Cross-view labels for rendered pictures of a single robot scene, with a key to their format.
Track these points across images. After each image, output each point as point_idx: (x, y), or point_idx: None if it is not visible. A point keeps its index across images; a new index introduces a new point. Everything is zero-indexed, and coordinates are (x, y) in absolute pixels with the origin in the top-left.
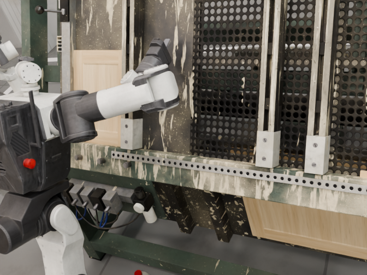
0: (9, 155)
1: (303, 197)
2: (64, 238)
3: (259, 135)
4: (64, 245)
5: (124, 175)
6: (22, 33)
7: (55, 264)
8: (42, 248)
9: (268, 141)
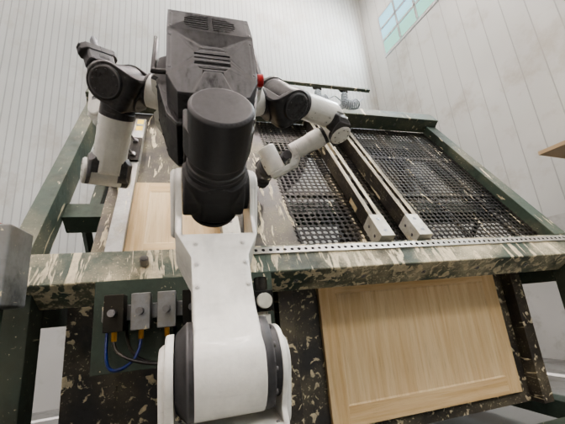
0: (250, 50)
1: (429, 255)
2: (254, 219)
3: (372, 216)
4: (254, 230)
5: None
6: (56, 163)
7: (230, 272)
8: (195, 249)
9: (381, 219)
